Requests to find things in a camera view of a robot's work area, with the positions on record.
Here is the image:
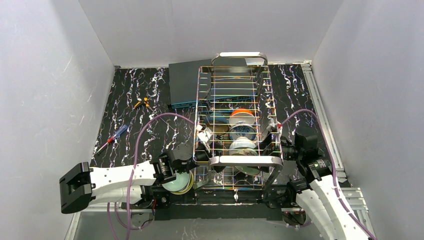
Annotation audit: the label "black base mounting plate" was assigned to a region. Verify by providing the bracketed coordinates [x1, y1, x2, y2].
[129, 185, 311, 226]

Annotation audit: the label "dark blue gold bowl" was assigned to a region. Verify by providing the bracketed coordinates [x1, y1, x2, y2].
[202, 112, 230, 136]

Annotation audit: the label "yellow rimmed bowl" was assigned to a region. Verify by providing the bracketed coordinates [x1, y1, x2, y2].
[171, 172, 195, 195]

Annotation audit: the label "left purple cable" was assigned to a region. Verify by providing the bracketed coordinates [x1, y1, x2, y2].
[106, 112, 196, 240]

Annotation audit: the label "blue red screwdriver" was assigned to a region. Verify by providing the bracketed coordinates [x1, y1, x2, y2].
[94, 124, 129, 155]

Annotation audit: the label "orange bowl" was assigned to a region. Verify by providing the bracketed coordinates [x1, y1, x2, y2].
[228, 108, 256, 126]

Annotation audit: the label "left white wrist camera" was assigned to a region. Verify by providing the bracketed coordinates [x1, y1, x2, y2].
[196, 124, 214, 146]

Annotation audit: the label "blue white floral bowl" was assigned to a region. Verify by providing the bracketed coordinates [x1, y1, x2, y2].
[228, 123, 256, 141]

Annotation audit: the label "teal speckled bowl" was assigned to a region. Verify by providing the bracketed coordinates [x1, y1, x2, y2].
[162, 172, 191, 192]

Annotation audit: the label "dark grey network switch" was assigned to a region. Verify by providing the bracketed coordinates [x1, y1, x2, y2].
[168, 57, 258, 110]

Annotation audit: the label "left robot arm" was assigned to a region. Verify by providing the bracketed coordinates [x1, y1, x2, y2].
[59, 143, 212, 214]

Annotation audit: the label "thin metal rod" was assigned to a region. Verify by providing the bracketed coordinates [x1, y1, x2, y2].
[147, 105, 170, 127]

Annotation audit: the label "steel wire dish rack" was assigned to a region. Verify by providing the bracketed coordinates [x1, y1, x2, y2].
[193, 51, 283, 192]

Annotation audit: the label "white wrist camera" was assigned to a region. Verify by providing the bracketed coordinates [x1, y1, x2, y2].
[269, 119, 283, 139]
[196, 124, 214, 146]

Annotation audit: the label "yellow black pliers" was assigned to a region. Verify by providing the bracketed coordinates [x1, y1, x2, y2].
[133, 97, 150, 110]

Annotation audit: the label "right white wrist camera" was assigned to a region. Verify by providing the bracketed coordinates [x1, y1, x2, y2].
[269, 119, 283, 139]

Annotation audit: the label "pale white ribbed bowl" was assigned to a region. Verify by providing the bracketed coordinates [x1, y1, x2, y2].
[228, 137, 258, 156]

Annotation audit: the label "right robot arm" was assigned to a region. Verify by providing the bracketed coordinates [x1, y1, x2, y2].
[256, 132, 376, 240]

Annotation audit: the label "light green bowl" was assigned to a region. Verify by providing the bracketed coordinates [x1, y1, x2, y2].
[235, 166, 261, 176]

